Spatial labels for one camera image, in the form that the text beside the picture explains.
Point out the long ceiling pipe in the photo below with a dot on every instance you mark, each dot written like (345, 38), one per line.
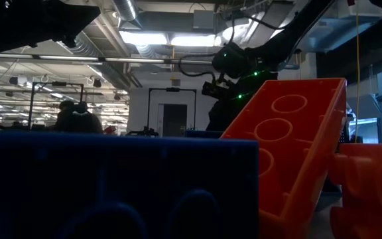
(78, 58)

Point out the large blue block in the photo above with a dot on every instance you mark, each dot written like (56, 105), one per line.
(111, 172)

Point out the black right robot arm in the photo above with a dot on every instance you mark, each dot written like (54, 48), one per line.
(277, 46)

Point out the black frame rig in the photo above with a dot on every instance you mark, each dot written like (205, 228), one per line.
(172, 89)
(59, 83)

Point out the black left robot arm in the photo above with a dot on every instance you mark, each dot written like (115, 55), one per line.
(28, 23)

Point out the grey ceiling unit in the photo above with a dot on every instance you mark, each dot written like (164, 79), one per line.
(204, 20)

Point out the silver spiral duct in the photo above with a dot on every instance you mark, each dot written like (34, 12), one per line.
(124, 10)

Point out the ceiling light panel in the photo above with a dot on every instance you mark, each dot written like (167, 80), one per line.
(144, 38)
(192, 40)

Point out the large orange block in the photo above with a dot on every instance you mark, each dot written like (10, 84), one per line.
(370, 186)
(313, 149)

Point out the dark rounded chair back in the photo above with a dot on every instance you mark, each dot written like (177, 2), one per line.
(78, 121)

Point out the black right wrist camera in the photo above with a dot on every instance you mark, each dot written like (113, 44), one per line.
(212, 90)

